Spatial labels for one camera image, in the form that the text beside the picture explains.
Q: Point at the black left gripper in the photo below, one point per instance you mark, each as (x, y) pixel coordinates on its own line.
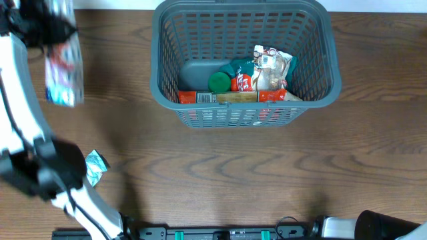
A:
(59, 31)

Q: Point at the white teal small packet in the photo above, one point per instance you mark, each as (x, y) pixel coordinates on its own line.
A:
(96, 166)

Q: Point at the brown white snack bag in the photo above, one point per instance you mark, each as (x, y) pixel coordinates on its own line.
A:
(271, 68)

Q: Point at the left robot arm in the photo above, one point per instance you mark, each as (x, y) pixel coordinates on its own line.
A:
(33, 159)

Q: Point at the green Nescafe bag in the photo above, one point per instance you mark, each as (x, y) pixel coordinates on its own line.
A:
(240, 72)

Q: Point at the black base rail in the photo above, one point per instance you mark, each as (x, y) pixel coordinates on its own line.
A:
(289, 231)

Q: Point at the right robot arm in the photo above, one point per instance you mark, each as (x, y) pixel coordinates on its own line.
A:
(368, 225)

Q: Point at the red spaghetti packet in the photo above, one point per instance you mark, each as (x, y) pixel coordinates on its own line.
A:
(233, 96)

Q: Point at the grey plastic basket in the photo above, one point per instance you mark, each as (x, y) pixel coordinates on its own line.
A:
(193, 39)

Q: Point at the Kleenex tissue multipack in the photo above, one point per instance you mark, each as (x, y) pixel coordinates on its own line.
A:
(64, 63)

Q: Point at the green lid jar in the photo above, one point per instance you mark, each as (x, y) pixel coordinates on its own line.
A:
(219, 82)

